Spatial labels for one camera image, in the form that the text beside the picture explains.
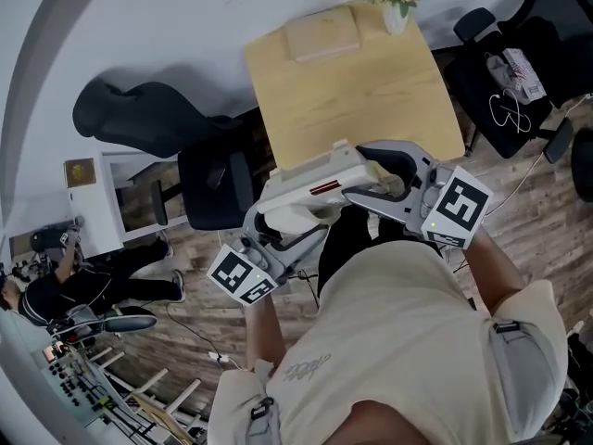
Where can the white power strip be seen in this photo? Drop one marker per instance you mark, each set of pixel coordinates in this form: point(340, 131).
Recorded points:
point(218, 358)

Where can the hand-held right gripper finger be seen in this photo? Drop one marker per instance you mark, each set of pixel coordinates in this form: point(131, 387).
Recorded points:
point(384, 204)
point(412, 153)

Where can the white telephone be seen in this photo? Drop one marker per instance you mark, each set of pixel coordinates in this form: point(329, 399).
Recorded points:
point(306, 179)

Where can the black padded office chair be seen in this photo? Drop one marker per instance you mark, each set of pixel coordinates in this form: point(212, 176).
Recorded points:
point(139, 114)

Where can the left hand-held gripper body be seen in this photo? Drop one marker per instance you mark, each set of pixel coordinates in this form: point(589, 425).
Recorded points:
point(231, 271)

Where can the white flat box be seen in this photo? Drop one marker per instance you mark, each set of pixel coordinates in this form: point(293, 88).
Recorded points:
point(526, 77)

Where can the grey control panel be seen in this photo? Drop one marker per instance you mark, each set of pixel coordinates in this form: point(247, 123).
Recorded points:
point(65, 383)

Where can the grey cloth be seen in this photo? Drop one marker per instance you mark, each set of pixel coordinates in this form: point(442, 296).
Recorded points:
point(498, 70)

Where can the person's torso cream t-shirt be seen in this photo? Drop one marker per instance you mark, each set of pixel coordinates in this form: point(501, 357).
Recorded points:
point(398, 341)

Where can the white side table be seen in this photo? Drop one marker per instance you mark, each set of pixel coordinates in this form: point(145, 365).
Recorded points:
point(92, 211)

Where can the person's legs black trousers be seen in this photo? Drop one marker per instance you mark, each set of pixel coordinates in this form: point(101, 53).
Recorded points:
point(343, 248)

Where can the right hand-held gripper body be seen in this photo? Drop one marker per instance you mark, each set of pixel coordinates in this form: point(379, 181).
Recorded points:
point(463, 202)

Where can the person's left forearm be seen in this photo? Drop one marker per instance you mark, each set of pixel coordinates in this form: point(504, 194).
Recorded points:
point(266, 336)

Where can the wooden rack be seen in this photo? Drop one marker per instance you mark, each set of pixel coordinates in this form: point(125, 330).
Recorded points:
point(153, 387)

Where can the person's right forearm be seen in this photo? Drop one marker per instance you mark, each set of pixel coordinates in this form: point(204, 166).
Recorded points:
point(493, 276)

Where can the square light wooden table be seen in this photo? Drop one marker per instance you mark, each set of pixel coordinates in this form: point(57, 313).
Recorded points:
point(352, 100)

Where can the black mesh office chair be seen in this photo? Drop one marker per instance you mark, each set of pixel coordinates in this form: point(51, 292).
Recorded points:
point(472, 86)

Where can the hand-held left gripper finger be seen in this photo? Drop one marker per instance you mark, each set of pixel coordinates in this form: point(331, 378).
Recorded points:
point(306, 248)
point(255, 223)

